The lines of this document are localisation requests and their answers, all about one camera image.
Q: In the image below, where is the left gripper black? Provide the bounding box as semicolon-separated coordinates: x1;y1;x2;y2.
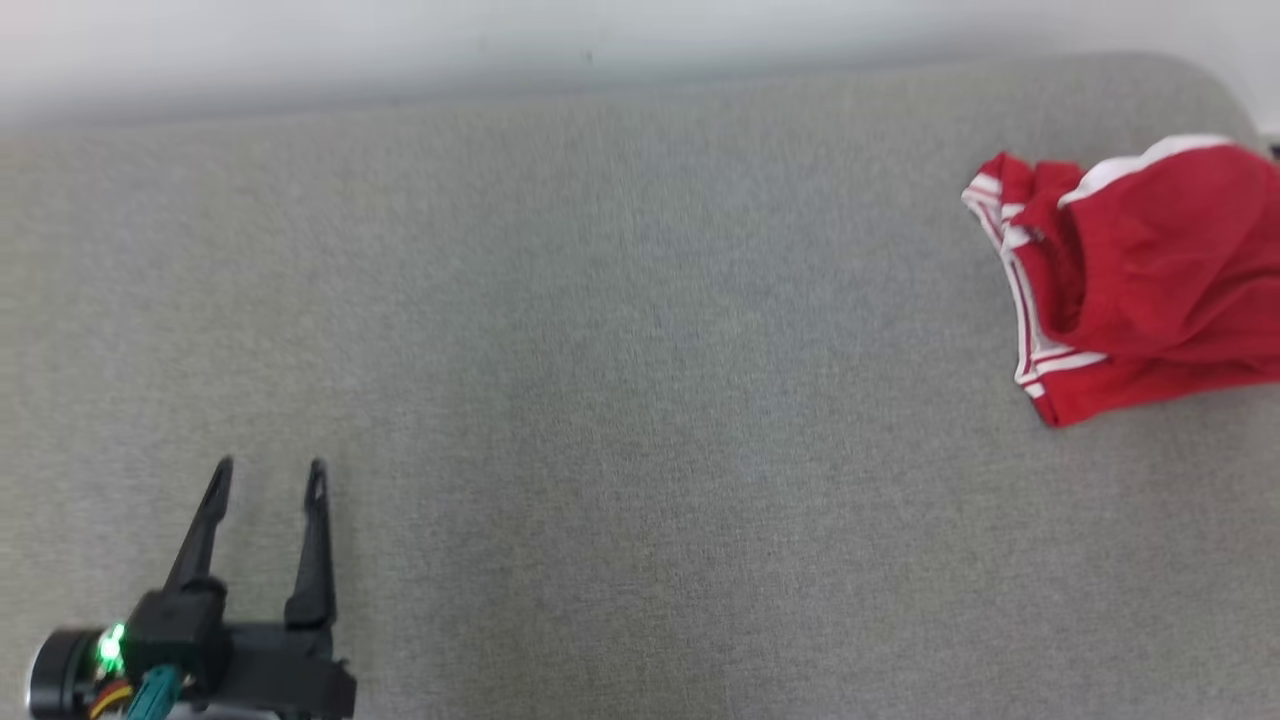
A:
165;457;357;720

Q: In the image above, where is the red printed basketball jersey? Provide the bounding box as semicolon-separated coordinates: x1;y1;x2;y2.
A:
962;150;1280;429

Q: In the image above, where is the teal cable connector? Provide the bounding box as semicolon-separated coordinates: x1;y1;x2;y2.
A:
122;668;183;720

